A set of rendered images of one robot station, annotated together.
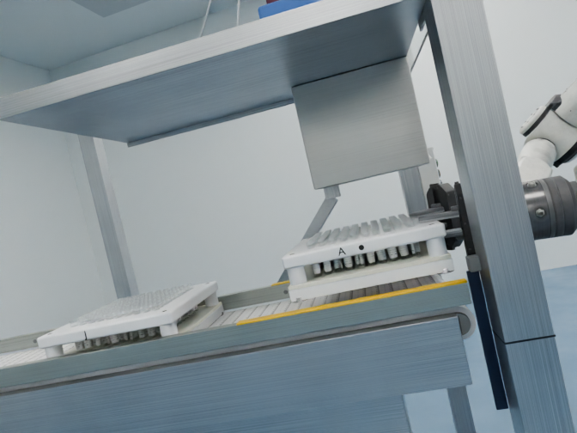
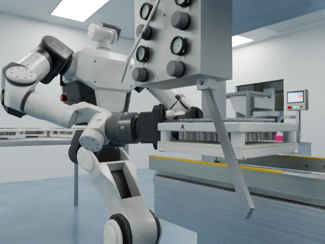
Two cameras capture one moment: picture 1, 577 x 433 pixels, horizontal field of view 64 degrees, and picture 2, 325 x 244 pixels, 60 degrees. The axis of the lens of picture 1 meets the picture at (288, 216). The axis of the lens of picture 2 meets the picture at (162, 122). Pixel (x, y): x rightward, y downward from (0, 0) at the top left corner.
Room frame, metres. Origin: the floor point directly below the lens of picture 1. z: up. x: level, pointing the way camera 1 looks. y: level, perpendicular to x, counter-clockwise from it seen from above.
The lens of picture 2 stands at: (1.44, 0.21, 0.94)
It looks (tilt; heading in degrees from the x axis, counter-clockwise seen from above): 1 degrees up; 220
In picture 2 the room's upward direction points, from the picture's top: straight up
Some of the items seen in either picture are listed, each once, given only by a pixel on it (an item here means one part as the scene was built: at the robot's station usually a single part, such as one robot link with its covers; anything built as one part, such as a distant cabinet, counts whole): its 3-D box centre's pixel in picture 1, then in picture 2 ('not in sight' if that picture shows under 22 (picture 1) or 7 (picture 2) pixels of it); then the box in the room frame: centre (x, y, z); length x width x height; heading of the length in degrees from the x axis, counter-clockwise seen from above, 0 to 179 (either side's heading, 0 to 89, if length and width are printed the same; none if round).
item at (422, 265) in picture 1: (367, 265); (226, 146); (0.80, -0.12, 0.89); 0.24 x 0.24 x 0.02; 80
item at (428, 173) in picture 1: (428, 186); not in sight; (1.60, -0.50, 0.97); 0.17 x 0.06 x 0.26; 170
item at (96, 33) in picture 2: not in sight; (102, 37); (0.70, -0.73, 1.32); 0.10 x 0.07 x 0.09; 170
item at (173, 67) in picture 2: not in sight; (175, 66); (0.99, -0.13, 1.06); 0.03 x 0.03 x 0.04; 80
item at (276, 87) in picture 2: not in sight; (260, 106); (-5.04, -2.21, 1.43); 1.32 x 0.01 x 1.11; 76
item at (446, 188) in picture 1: (464, 210); (142, 127); (0.88, -0.33, 0.94); 0.12 x 0.10 x 0.13; 112
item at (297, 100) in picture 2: not in sight; (296, 116); (-2.16, -0.70, 1.07); 0.23 x 0.10 x 0.62; 76
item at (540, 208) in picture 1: (502, 215); (185, 128); (0.69, -0.31, 0.94); 0.12 x 0.10 x 0.13; 72
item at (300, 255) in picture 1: (361, 238); (226, 127); (0.80, -0.12, 0.94); 0.25 x 0.24 x 0.02; 170
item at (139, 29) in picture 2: not in sight; (143, 29); (0.97, -0.24, 1.17); 0.03 x 0.03 x 0.04; 80
